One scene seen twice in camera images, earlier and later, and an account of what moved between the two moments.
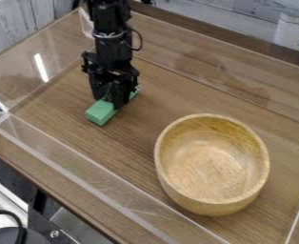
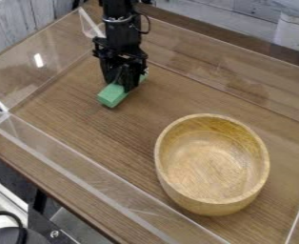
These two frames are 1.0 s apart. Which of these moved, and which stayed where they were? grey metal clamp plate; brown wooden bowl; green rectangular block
Moved: green rectangular block
Stayed: grey metal clamp plate; brown wooden bowl
